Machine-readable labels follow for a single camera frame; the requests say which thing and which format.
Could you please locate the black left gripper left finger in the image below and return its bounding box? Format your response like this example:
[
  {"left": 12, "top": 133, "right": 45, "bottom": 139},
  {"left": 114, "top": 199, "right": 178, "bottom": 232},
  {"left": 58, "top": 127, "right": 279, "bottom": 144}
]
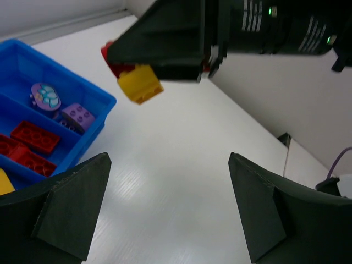
[{"left": 1, "top": 152, "right": 112, "bottom": 263}]

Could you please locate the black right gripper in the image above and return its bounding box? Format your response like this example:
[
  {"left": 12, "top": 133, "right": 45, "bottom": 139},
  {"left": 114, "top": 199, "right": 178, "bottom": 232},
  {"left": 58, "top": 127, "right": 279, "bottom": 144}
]
[{"left": 106, "top": 0, "right": 232, "bottom": 83}]

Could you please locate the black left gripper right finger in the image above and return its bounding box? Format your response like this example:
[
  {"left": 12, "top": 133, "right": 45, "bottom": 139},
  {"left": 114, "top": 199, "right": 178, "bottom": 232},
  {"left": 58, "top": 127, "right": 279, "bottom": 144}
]
[{"left": 228, "top": 153, "right": 351, "bottom": 263}]

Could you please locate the yellow striped lego block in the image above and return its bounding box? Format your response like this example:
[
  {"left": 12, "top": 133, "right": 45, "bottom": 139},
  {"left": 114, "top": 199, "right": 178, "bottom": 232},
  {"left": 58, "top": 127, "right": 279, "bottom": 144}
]
[{"left": 117, "top": 64, "right": 164, "bottom": 105}]

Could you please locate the yellow rounded lego block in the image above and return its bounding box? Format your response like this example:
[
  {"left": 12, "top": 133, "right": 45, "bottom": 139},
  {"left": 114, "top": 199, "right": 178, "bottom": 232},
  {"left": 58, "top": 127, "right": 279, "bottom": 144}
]
[{"left": 0, "top": 168, "right": 15, "bottom": 195}]

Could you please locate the small red lego piece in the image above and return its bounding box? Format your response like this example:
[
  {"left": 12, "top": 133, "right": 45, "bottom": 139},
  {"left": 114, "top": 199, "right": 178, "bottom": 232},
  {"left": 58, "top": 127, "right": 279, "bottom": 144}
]
[{"left": 101, "top": 41, "right": 135, "bottom": 79}]

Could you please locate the red rectangular lego brick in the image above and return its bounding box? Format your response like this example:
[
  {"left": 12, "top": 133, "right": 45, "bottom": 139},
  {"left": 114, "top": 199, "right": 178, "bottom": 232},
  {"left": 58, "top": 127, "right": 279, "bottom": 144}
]
[{"left": 7, "top": 146, "right": 57, "bottom": 178}]

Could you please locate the purple lego brick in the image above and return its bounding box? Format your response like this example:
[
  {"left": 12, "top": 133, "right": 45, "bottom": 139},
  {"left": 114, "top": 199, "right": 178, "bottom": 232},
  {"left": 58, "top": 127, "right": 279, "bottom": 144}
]
[{"left": 59, "top": 103, "right": 95, "bottom": 134}]

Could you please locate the purple rounded lego block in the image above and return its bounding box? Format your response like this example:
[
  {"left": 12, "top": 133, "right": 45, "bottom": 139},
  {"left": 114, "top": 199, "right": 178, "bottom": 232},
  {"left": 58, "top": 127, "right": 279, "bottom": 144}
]
[{"left": 29, "top": 82, "right": 61, "bottom": 113}]

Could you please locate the red scalloped lego block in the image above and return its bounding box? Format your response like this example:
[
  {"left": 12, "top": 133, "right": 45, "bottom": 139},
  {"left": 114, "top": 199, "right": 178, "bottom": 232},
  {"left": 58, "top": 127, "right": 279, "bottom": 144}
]
[{"left": 0, "top": 134, "right": 20, "bottom": 157}]

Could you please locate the blue divided plastic bin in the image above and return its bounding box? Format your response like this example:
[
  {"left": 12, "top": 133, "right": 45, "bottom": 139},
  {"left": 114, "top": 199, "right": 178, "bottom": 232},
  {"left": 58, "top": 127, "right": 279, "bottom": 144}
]
[{"left": 1, "top": 40, "right": 117, "bottom": 190}]

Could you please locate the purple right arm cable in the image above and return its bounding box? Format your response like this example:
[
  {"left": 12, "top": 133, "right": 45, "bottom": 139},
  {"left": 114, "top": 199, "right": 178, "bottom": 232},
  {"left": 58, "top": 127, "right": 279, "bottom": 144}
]
[{"left": 327, "top": 147, "right": 352, "bottom": 179}]

